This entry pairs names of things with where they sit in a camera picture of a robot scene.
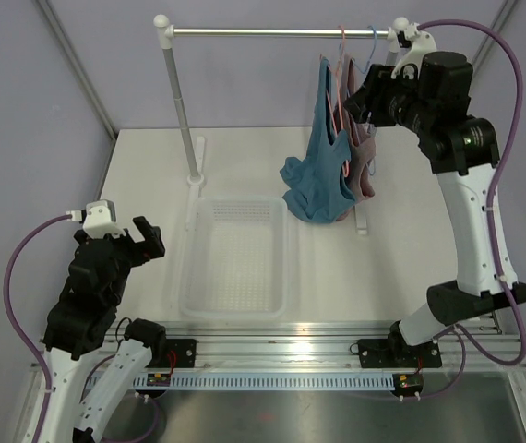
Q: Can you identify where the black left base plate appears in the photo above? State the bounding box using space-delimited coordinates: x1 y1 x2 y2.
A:
162 339 197 369

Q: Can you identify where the translucent white plastic basket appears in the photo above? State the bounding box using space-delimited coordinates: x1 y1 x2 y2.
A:
179 196 290 321

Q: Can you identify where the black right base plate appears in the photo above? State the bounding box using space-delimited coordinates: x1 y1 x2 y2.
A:
349 339 442 369

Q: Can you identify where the white clothes rack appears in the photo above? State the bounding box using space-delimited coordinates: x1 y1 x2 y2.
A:
153 15 392 224

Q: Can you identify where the aluminium mounting rail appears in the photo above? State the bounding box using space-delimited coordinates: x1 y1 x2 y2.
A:
30 313 526 373

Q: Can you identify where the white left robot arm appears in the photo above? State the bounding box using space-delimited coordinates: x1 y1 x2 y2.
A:
41 217 167 442

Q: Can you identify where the blue tank top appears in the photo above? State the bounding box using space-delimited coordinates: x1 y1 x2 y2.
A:
280 57 356 224

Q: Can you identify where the pink wire hanger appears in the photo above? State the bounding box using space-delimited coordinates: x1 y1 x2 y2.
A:
318 25 353 179

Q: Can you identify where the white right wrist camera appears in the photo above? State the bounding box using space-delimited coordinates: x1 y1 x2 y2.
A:
386 17 437 79

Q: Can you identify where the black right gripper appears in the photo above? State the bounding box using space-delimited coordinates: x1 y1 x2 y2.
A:
342 66 436 137

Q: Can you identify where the pink tank top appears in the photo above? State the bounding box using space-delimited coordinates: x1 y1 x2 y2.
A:
332 54 376 203

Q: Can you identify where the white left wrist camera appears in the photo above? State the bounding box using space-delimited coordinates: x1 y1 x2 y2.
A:
66 199 126 239

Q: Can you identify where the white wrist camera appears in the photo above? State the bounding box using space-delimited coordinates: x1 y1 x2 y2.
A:
386 17 437 79
66 199 126 239

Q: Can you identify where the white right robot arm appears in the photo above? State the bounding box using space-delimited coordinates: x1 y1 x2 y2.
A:
344 51 526 367

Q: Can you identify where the white slotted cable duct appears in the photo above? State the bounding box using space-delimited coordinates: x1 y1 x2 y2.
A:
132 373 394 391

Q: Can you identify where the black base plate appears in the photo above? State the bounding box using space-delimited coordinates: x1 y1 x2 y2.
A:
162 339 197 369
349 339 442 369

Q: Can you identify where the blue wire hanger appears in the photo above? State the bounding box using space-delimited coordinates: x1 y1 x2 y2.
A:
347 25 377 177

